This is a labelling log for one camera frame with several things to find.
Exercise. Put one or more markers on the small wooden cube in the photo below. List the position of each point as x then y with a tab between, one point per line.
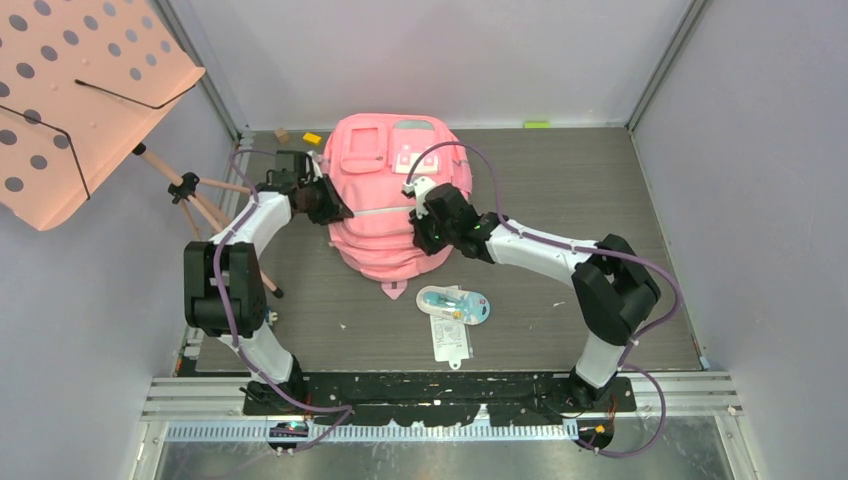
282	135

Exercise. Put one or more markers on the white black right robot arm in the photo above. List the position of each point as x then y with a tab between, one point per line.
615	292

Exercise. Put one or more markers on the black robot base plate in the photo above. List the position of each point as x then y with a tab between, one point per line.
437	399

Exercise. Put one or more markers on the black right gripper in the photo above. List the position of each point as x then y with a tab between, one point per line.
420	240

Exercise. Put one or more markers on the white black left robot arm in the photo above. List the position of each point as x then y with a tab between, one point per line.
224	291

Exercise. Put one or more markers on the white slotted cable duct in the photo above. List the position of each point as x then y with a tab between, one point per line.
270	431

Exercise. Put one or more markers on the pink student backpack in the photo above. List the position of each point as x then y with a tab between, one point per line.
368	158

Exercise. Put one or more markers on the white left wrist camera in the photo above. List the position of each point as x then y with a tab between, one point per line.
312	166

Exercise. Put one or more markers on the white ruler set package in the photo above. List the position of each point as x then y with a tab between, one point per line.
450	342

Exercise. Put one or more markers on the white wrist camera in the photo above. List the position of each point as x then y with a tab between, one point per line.
418	187
312	166

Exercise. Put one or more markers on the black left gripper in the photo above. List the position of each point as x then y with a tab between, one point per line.
333	212

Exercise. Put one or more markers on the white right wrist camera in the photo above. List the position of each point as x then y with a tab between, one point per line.
418	187

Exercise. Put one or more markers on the packaged blue correction tape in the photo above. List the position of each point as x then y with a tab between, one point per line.
455	304

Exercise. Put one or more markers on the pink perforated music stand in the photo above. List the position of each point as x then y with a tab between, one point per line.
82	84

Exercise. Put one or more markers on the yellow blue toy car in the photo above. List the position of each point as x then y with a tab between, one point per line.
271	317

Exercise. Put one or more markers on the small yellow block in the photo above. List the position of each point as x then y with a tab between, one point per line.
312	138

